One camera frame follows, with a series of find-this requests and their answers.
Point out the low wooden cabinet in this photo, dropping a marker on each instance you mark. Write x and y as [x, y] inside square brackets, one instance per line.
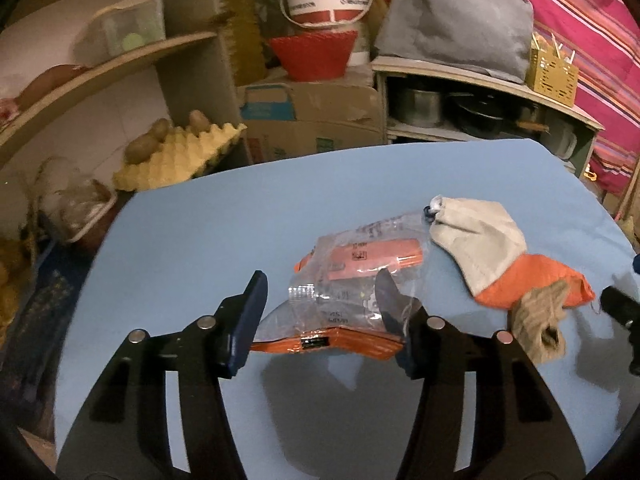
[429, 102]

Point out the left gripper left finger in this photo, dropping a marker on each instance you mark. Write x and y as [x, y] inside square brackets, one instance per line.
[121, 430]

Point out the grey white cloth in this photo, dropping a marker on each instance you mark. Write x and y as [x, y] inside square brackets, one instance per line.
[480, 236]

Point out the yellow utensil holder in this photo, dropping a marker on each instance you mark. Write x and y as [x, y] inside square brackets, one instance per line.
[551, 71]

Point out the cardboard box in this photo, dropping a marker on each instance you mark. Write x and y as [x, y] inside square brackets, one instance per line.
[287, 119]

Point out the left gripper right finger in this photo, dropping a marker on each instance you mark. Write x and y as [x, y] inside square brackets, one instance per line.
[484, 411]

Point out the striped pink curtain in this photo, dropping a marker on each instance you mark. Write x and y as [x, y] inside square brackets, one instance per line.
[605, 38]

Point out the red plastic bowl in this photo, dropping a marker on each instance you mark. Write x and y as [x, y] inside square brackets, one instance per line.
[315, 56]

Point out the clear red plastic wrapper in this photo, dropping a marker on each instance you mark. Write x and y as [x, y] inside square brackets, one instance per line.
[355, 292]

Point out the blue table cloth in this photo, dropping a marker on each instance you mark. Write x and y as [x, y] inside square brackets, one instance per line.
[173, 254]

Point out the orange cloth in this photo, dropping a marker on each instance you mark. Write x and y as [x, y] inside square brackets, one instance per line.
[530, 272]

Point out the grey fabric cover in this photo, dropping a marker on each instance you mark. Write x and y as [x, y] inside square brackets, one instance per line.
[491, 37]

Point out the yellow oil bottle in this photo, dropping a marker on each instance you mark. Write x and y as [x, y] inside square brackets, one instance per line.
[243, 40]

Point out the wooden shelf unit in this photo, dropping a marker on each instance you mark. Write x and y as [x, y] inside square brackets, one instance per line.
[91, 120]

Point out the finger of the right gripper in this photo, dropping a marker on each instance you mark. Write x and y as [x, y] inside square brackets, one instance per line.
[625, 312]

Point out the dark blue plastic crate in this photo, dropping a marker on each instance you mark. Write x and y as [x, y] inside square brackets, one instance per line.
[30, 357]

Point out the clear plastic container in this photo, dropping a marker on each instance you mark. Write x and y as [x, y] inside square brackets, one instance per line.
[119, 28]

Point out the yellow egg tray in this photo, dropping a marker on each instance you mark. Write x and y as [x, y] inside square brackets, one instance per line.
[182, 156]

